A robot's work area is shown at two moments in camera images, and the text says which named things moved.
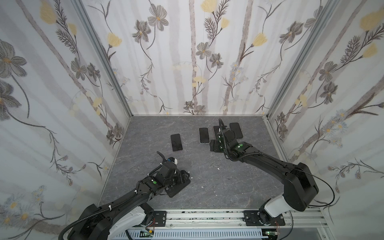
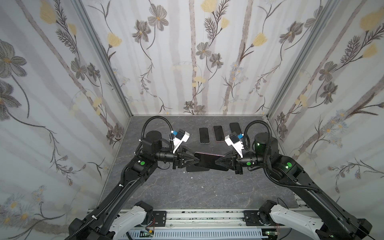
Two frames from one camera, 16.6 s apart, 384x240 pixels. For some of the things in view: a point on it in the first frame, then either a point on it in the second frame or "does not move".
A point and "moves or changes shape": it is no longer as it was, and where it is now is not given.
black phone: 204,136 does not move
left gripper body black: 175,178 -> 164,156
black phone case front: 174,189 -> 193,168
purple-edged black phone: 215,130 does not move
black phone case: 236,127 does not move
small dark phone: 176,142 moves or changes shape
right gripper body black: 222,139 -> 237,162
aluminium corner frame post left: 86,20 does not move
